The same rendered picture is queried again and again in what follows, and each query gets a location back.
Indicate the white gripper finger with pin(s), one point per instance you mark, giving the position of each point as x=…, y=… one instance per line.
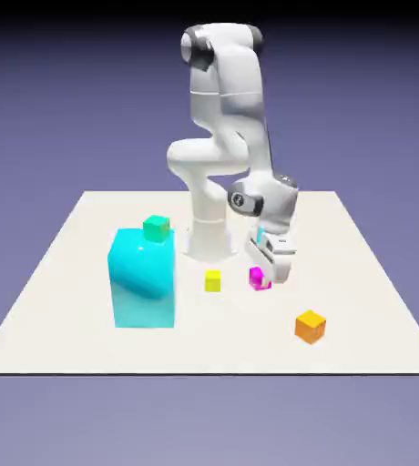
x=266, y=281

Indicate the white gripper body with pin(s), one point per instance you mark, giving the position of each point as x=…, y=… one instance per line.
x=272, y=260

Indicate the small magenta cube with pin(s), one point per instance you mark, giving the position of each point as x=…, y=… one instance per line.
x=256, y=277

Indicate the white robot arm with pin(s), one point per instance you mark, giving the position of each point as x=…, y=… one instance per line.
x=227, y=109

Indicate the small yellow cube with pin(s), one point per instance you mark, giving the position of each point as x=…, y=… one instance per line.
x=212, y=281

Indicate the small orange cube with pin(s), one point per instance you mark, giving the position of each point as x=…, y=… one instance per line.
x=309, y=326

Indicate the small green cube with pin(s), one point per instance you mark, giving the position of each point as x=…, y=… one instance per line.
x=156, y=228

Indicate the large cyan box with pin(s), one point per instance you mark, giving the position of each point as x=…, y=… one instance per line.
x=142, y=280

